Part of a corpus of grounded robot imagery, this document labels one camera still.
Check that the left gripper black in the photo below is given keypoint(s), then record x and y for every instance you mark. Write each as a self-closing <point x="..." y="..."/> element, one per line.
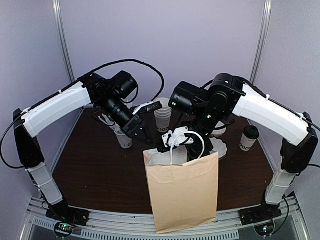
<point x="134" y="125"/>

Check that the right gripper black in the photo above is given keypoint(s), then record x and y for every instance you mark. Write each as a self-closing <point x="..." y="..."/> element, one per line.
<point x="195" y="153"/>

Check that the stack of white paper cups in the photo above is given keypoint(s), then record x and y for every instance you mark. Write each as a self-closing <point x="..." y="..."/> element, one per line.
<point x="163" y="115"/>

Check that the single white paper cup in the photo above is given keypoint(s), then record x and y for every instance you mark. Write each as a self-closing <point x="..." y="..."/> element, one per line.
<point x="246" y="143"/>

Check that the brown paper takeout bag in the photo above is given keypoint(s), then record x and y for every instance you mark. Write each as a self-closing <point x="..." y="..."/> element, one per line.
<point x="183" y="194"/>

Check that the black lid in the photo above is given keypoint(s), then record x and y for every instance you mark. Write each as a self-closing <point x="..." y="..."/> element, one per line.
<point x="251" y="132"/>

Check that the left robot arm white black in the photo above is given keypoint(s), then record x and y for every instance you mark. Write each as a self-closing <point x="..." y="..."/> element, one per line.
<point x="108" y="94"/>

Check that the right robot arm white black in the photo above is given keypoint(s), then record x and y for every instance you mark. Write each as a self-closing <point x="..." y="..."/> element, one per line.
<point x="235" y="95"/>

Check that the white scalloped bowl black rim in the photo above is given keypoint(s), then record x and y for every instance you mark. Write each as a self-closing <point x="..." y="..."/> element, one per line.
<point x="219" y="147"/>

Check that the white cup holding straws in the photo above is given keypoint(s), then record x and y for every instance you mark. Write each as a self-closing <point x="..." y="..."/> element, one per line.
<point x="124" y="141"/>

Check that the plain white round bowl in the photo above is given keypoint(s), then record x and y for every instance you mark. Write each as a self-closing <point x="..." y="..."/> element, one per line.
<point x="219" y="130"/>

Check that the bundle of wrapped white straws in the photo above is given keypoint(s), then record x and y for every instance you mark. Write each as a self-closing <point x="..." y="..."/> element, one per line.
<point x="108" y="122"/>

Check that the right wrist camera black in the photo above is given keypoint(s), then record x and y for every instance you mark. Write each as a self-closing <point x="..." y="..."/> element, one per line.
<point x="182" y="98"/>

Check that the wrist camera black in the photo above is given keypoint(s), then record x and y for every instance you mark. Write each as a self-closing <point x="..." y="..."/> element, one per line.
<point x="182" y="98"/>
<point x="123" y="84"/>

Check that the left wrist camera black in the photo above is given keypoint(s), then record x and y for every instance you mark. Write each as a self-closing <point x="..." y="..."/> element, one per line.
<point x="123" y="84"/>

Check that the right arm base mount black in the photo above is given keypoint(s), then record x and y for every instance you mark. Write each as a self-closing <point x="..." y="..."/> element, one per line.
<point x="260" y="213"/>

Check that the aluminium front rail frame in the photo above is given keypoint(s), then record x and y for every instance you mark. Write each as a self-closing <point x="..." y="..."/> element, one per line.
<point x="283" y="221"/>

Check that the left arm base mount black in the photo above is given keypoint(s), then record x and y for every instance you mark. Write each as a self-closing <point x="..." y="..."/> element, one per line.
<point x="66" y="214"/>

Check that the right aluminium corner post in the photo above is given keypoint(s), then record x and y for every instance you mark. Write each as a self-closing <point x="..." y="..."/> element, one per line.
<point x="263" y="34"/>

